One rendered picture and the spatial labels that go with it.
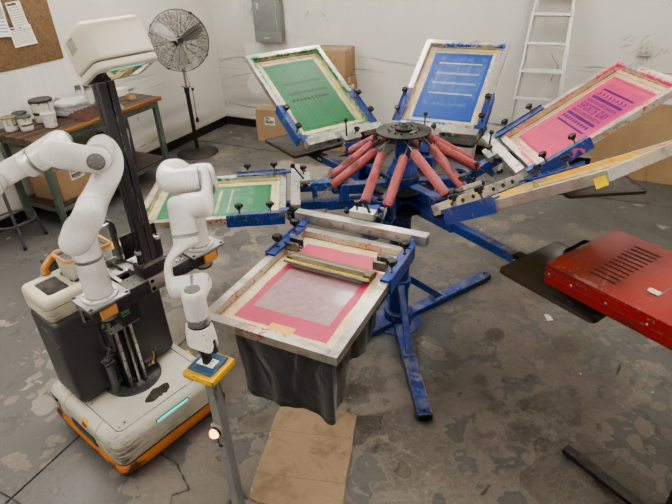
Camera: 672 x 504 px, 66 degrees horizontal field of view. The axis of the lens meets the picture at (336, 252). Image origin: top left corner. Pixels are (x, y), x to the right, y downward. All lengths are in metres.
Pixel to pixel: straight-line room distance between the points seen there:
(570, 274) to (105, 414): 2.18
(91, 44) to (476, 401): 2.46
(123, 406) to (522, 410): 2.06
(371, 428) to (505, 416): 0.72
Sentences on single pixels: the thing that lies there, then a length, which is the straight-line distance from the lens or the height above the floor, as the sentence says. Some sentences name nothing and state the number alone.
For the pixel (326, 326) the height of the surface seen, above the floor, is 0.96.
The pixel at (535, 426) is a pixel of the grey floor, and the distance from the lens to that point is 3.03.
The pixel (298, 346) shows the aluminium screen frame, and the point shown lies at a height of 0.99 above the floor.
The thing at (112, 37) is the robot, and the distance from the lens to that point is 1.73.
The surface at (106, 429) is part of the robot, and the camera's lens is 2.78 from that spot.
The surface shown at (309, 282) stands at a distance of 2.22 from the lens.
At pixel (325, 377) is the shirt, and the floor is 0.78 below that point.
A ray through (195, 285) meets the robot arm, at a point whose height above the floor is 1.27.
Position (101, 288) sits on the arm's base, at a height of 1.19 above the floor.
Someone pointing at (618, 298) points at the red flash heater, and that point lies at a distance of 2.05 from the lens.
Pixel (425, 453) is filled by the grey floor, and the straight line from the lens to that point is 2.80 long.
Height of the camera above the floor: 2.20
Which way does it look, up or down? 31 degrees down
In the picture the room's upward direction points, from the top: 2 degrees counter-clockwise
